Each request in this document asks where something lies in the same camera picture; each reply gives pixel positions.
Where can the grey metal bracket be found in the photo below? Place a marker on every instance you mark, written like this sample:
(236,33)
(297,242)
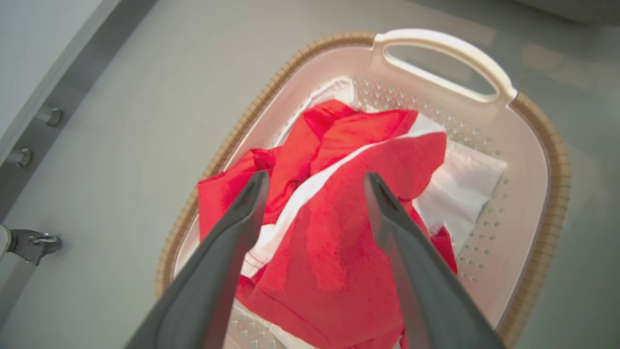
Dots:
(31,244)

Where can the white laundry basket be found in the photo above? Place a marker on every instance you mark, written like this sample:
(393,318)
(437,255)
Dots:
(523,160)

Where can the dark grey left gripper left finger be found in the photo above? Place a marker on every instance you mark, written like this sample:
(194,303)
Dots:
(213,271)

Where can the red garment with white stripe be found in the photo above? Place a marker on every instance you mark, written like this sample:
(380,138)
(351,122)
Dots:
(339,232)

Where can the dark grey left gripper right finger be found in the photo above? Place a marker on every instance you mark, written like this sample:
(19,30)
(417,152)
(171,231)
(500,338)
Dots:
(426,286)

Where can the white sofa base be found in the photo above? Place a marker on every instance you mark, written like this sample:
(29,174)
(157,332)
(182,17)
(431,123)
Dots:
(34,53)

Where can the metal sofa leg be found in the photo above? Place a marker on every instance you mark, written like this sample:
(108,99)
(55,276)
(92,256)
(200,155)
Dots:
(50,116)
(20,157)

